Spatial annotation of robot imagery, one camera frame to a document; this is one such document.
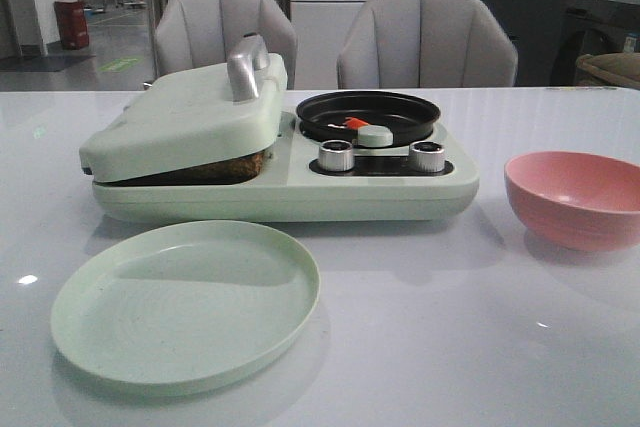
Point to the pink plastic bowl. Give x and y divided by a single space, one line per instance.
578 200

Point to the silver control knob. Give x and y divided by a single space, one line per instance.
336 156
426 157

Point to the black round frying pan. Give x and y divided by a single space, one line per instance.
409 118

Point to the dark washing machine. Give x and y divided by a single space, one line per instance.
594 27

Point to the right grey upholstered chair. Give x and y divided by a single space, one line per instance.
426 44

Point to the white refrigerator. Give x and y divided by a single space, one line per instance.
330 7

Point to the mint green breakfast maker base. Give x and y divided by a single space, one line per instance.
288 189

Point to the grey upholstered chair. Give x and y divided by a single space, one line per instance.
197 33
426 44

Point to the white bread slice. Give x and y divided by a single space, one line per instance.
227 172

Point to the left grey upholstered chair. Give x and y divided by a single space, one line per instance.
197 33

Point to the mint green round plate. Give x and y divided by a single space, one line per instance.
186 308

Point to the orange shrimp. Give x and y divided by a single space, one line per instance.
354 123

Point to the red bin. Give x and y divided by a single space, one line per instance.
71 22

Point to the left silver control knob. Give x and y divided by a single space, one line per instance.
336 156

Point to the mint green breakfast maker lid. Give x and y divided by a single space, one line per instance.
194 117

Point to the right silver control knob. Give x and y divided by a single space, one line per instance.
426 157

